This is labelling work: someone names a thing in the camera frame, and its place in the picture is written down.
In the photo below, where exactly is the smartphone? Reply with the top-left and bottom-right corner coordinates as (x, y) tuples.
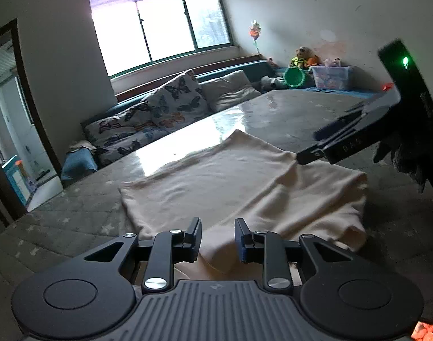
(410, 321), (433, 341)

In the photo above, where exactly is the butterfly print pillow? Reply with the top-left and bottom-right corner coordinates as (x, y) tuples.
(82, 105), (171, 167)
(143, 69), (211, 130)

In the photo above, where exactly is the dark wooden door frame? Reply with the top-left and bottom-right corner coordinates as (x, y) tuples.
(0, 18), (64, 228)

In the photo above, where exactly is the green plastic bucket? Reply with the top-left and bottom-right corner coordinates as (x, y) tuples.
(282, 66), (307, 89)

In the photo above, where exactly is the beige folded cloth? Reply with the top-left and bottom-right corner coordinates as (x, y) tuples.
(69, 140), (96, 151)

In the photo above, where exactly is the colourful pinwheel toy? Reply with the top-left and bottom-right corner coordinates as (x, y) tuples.
(248, 19), (264, 57)

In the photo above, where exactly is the grey plush toy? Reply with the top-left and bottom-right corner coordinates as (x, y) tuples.
(261, 74), (290, 91)

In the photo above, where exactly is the plush toy in yellow vest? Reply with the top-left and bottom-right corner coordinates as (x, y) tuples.
(290, 46), (311, 70)

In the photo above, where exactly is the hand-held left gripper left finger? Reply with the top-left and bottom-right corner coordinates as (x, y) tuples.
(84, 217), (203, 294)

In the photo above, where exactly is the blue folded blanket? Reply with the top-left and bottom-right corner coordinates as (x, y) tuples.
(60, 147), (98, 182)

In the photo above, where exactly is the cream sweatshirt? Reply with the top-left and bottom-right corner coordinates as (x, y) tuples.
(119, 128), (368, 285)

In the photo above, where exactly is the blue cabinet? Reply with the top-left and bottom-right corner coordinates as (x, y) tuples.
(5, 156), (38, 207)

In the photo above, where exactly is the beige pillow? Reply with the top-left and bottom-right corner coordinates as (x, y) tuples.
(199, 70), (263, 112)

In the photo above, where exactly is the clear plastic storage box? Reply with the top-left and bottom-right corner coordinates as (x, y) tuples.
(311, 65), (355, 91)

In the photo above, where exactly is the green framed window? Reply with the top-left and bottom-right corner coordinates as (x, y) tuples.
(89, 0), (238, 77)

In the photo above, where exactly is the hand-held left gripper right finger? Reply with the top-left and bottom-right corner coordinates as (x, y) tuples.
(234, 218), (359, 292)

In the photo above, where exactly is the teal sofa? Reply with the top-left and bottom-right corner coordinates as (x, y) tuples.
(81, 60), (284, 171)

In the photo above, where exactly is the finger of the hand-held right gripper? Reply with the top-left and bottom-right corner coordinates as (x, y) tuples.
(313, 106), (366, 142)
(295, 128), (378, 166)

